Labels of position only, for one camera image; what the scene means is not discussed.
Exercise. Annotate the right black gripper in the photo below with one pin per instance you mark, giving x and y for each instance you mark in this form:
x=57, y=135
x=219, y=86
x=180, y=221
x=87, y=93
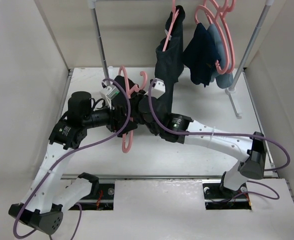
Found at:
x=142, y=97

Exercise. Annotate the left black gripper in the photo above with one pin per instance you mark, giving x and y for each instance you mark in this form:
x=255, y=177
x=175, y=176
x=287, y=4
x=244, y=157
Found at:
x=116, y=117

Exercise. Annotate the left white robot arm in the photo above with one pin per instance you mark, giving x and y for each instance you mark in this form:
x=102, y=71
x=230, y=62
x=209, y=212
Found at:
x=86, y=123

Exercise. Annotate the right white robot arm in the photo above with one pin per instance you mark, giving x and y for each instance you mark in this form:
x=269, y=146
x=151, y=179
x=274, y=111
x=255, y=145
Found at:
x=249, y=152

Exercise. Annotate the pink hanger with shorts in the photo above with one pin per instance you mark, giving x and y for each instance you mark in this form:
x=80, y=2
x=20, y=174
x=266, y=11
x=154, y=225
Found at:
x=175, y=14

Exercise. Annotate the pink hanger with jeans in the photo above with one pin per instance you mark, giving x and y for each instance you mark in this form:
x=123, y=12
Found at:
x=218, y=19

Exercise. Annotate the hanging black shorts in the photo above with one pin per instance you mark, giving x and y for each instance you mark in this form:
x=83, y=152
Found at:
x=169, y=65

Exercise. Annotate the grey clothes rack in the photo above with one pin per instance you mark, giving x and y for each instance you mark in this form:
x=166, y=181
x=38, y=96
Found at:
x=230, y=91

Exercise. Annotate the light blue hanging jeans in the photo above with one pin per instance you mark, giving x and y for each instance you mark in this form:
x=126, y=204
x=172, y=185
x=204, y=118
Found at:
x=225, y=80

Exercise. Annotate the dark navy hanging garment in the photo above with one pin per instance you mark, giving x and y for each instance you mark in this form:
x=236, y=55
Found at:
x=200, y=56

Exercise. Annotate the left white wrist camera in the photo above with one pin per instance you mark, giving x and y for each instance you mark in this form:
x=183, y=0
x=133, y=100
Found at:
x=108, y=94

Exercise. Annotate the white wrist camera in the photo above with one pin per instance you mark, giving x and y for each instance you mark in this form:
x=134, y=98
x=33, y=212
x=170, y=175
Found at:
x=158, y=88
x=108, y=94

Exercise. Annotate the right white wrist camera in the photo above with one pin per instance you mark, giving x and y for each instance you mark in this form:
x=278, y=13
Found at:
x=158, y=88

